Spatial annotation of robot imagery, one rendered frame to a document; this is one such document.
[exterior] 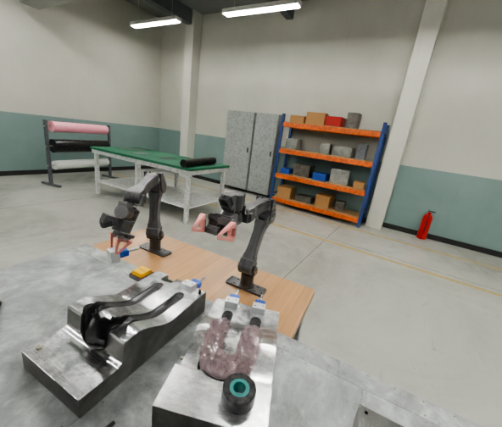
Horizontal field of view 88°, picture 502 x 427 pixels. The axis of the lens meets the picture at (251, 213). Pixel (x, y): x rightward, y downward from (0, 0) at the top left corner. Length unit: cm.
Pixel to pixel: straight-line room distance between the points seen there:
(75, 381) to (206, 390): 34
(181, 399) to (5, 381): 51
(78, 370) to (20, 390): 15
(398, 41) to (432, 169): 243
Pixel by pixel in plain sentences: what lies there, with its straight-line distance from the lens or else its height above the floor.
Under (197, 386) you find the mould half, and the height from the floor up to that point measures 91.
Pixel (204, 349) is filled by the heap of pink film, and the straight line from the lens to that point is 87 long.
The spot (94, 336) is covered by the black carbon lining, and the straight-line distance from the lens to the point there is 99.
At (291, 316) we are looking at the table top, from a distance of 121.
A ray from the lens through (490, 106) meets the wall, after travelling 611.
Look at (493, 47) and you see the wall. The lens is 627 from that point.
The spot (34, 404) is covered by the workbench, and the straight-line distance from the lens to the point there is 98.
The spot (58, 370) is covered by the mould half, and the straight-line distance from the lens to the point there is 94.
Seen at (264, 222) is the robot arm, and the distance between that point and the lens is 124.
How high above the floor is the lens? 152
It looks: 17 degrees down
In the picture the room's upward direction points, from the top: 8 degrees clockwise
